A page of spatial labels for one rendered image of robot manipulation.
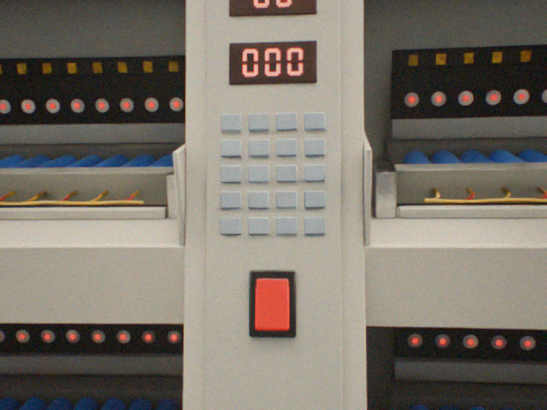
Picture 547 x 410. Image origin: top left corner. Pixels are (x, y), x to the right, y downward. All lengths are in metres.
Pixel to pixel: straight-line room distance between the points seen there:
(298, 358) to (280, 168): 0.10
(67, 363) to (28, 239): 0.19
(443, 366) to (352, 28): 0.28
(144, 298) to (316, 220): 0.10
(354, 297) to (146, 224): 0.13
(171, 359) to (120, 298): 0.17
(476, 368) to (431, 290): 0.19
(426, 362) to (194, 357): 0.22
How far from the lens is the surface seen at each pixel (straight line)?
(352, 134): 0.33
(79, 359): 0.54
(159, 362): 0.52
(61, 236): 0.37
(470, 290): 0.34
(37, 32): 0.61
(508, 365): 0.52
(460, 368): 0.51
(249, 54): 0.34
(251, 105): 0.33
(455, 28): 0.56
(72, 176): 0.43
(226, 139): 0.33
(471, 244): 0.34
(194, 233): 0.33
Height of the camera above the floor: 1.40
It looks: 3 degrees up
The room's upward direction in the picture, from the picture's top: straight up
